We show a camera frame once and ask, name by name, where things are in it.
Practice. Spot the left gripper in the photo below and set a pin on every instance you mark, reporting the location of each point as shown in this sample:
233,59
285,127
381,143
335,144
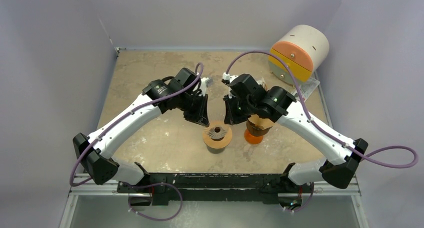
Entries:
200,116

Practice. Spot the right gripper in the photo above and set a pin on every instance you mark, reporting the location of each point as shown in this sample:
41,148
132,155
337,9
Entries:
234,106

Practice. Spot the clear glass dripper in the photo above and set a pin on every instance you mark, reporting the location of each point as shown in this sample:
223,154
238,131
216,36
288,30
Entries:
217,131

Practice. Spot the light bamboo dripper stand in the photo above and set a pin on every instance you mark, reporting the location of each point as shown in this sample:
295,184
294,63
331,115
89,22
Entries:
217,144

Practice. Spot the dark walnut dripper stand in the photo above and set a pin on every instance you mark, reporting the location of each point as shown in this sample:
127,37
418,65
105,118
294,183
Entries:
257,132

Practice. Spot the grey glass carafe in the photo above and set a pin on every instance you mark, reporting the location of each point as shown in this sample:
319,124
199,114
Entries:
216,150

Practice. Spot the orange glass carafe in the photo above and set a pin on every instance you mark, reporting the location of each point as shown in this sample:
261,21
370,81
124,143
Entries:
251,139

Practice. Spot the coffee paper filter box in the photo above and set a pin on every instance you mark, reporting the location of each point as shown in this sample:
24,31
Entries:
262,83

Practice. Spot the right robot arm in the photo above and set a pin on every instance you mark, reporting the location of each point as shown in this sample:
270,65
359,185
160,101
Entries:
341,154

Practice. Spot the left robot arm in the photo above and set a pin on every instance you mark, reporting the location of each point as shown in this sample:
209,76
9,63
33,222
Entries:
186,91

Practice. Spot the paper leaflet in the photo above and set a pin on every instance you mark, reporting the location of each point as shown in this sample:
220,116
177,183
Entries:
308,87

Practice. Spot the round drawer organizer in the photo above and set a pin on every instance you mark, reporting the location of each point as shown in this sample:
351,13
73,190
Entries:
302,49

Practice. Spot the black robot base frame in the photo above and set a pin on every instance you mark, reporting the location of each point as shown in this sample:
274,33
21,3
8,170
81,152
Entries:
269,189

